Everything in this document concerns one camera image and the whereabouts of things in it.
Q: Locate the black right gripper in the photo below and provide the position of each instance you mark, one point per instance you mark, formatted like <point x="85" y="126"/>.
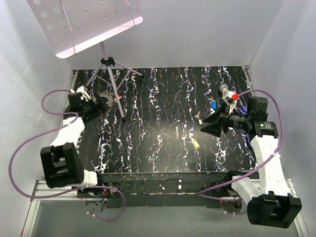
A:
<point x="215" y="128"/>

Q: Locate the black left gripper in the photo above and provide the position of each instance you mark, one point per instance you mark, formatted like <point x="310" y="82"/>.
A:
<point x="98" y="108"/>

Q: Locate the yellow key tag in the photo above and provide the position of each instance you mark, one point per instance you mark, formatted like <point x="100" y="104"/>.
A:
<point x="195" y="143"/>

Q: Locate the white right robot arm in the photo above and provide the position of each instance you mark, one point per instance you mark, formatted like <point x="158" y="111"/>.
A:
<point x="264" y="190"/>

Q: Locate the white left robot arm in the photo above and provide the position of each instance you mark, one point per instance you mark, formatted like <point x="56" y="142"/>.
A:
<point x="60" y="161"/>

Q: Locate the blue key tag with key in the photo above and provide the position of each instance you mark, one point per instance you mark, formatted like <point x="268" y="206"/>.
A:
<point x="213" y="103"/>

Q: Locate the purple toy microphone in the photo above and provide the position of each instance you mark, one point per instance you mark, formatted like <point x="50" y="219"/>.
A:
<point x="242" y="109"/>

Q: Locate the white perforated music stand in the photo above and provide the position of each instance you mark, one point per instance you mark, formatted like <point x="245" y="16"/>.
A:
<point x="71" y="26"/>

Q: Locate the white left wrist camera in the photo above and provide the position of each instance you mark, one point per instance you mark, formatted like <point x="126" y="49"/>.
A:
<point x="82" y="90"/>

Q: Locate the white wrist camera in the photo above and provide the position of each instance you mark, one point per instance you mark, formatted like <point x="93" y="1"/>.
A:
<point x="82" y="90"/>
<point x="230" y="98"/>

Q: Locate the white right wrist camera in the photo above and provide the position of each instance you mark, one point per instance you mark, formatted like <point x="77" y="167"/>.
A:
<point x="230" y="98"/>

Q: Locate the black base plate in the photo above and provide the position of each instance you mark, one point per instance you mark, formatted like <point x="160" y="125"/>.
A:
<point x="169" y="189"/>

